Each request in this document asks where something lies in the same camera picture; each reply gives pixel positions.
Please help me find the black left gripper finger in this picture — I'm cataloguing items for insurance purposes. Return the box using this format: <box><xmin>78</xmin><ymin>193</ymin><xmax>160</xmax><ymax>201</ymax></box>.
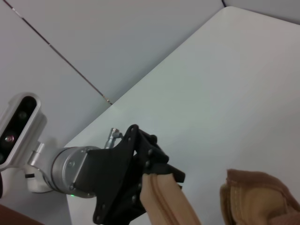
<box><xmin>133</xmin><ymin>127</ymin><xmax>186</xmax><ymax>184</ymax></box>
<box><xmin>127</xmin><ymin>180</ymin><xmax>147</xmax><ymax>213</ymax></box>

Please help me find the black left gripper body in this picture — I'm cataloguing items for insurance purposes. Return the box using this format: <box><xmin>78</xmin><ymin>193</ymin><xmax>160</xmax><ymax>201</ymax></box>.
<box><xmin>72</xmin><ymin>124</ymin><xmax>147</xmax><ymax>225</ymax></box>

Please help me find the khaki canvas food bag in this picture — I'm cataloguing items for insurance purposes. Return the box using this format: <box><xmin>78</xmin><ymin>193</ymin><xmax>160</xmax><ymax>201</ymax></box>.
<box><xmin>140</xmin><ymin>168</ymin><xmax>300</xmax><ymax>225</ymax></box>

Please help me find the brown wooden cabinet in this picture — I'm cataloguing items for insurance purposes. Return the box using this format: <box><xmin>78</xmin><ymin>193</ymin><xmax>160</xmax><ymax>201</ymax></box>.
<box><xmin>0</xmin><ymin>203</ymin><xmax>45</xmax><ymax>225</ymax></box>

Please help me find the left gripper cable with connector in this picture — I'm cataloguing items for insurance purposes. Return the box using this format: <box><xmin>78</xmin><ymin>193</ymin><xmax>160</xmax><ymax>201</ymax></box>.
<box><xmin>104</xmin><ymin>127</ymin><xmax>124</xmax><ymax>150</ymax></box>

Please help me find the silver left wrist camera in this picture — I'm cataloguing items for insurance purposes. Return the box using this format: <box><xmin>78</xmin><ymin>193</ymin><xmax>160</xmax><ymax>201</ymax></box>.
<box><xmin>0</xmin><ymin>92</ymin><xmax>47</xmax><ymax>172</ymax></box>

